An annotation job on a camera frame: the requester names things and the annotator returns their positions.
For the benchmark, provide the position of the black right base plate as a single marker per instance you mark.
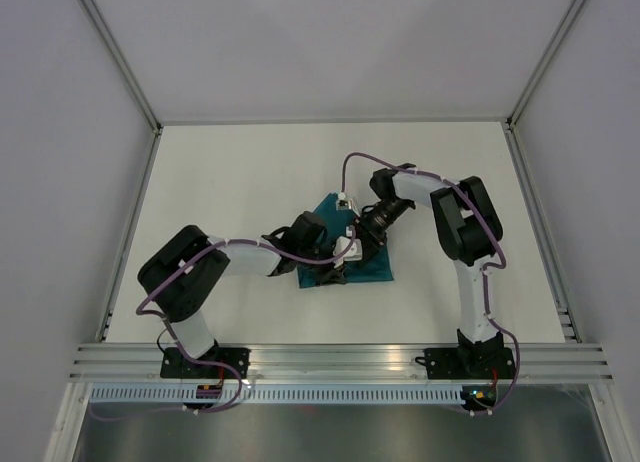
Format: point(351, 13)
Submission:
point(468, 360)

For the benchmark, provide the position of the teal cloth napkin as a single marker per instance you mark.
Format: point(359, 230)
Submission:
point(378, 269)

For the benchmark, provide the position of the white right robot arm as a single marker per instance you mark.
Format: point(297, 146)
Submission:
point(467, 227)

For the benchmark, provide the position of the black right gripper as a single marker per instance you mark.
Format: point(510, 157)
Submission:
point(371, 238)

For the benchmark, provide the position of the aluminium front rail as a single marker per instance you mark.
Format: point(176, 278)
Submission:
point(563, 363)

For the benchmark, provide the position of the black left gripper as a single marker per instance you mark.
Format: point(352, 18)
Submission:
point(331, 276)

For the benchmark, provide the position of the aluminium frame post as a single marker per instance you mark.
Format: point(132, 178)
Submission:
point(116, 54)
point(559, 36)

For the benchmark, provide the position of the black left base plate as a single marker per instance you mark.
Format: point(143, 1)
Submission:
point(219, 362)

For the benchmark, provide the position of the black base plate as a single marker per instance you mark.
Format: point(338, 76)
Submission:
point(219, 362)
point(468, 360)

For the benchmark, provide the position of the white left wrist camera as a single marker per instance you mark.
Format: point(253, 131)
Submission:
point(347, 248)

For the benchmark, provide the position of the aluminium frame left post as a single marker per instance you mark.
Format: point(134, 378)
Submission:
point(116, 54)

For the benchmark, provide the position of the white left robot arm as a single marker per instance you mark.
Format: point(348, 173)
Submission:
point(180, 277)

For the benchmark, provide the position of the aluminium frame right post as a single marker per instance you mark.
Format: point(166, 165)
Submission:
point(559, 36)

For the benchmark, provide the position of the white slotted cable duct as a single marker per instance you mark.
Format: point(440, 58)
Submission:
point(389, 394)

